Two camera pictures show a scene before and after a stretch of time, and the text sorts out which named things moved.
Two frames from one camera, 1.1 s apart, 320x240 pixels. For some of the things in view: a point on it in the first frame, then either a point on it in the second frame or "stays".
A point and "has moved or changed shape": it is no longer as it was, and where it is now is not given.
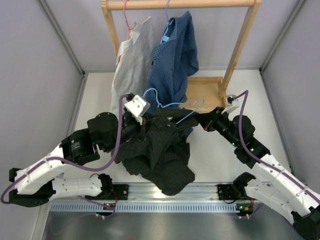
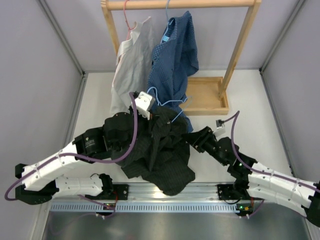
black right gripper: (216, 115) -> (199, 139)
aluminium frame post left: (75, 59) stays
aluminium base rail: (199, 193) stays
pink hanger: (129, 29) stays
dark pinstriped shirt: (162, 153) has moved or changed shape
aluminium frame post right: (281, 36) stays
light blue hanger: (161, 106) has moved or changed shape
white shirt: (132, 73) stays
